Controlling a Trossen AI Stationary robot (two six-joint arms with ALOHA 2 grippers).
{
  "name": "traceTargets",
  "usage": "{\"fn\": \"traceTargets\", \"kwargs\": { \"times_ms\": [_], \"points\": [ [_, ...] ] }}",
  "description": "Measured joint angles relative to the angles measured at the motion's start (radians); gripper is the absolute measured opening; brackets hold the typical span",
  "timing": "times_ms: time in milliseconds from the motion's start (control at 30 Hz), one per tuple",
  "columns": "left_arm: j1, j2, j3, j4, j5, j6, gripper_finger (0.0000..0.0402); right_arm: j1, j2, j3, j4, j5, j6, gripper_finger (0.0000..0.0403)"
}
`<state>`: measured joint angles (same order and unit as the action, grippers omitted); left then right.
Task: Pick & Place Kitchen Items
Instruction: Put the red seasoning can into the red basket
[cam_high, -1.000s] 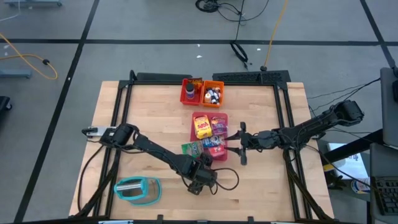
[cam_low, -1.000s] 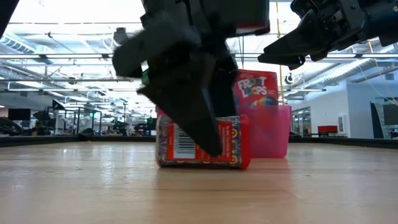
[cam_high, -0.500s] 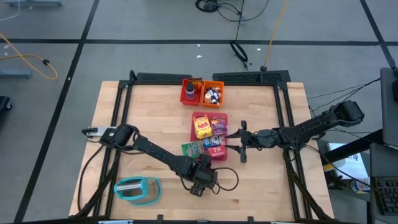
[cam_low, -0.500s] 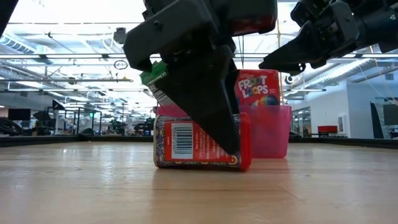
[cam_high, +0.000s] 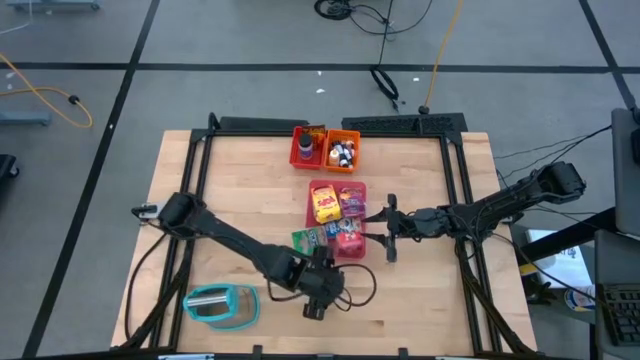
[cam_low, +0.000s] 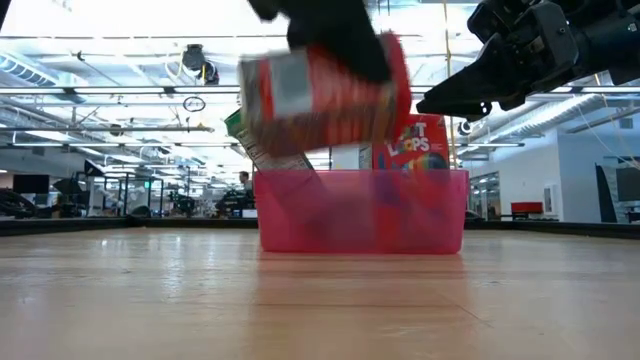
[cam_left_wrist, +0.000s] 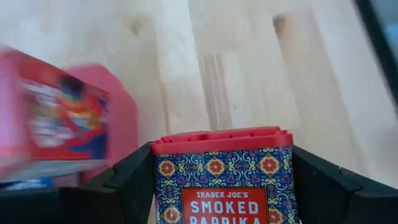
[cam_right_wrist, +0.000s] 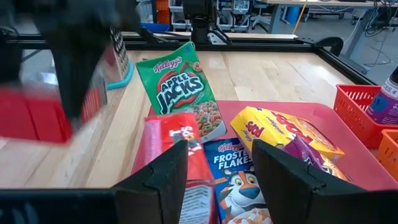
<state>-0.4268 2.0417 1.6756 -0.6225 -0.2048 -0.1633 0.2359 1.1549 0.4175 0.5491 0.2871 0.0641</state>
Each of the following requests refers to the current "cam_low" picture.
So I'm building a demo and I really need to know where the pink translucent plastic bin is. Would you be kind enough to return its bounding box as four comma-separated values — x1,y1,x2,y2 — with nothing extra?
253,168,471,256

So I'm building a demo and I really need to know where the smoked paprika tin red lid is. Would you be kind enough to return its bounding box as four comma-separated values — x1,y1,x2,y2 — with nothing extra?
237,31,413,158

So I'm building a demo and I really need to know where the green Apple Jacks cereal box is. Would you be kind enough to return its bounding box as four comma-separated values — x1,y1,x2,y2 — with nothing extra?
223,108,317,174

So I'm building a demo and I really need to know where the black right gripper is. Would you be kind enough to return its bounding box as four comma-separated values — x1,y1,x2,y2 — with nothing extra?
415,0,592,122

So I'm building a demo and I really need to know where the black monitor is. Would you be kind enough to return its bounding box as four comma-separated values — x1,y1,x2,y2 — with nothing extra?
11,173,52,196

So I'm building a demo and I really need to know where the black wall screen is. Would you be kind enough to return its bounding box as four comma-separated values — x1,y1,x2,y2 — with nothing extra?
593,162,640,225

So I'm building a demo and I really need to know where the black ceiling mounted device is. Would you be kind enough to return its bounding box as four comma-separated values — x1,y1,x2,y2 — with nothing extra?
180,43,221,86

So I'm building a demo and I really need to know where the red Froot Loops cereal box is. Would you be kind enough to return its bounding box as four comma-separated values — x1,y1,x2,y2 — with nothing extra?
370,113,452,174

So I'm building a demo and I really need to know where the black aluminium table frame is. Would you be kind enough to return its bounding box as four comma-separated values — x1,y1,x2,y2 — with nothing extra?
0,215,640,241

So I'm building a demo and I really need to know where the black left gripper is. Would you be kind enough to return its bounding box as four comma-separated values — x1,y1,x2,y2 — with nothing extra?
247,0,393,85

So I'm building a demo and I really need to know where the yellow hanging cable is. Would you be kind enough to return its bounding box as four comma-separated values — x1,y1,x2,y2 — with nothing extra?
440,0,458,170

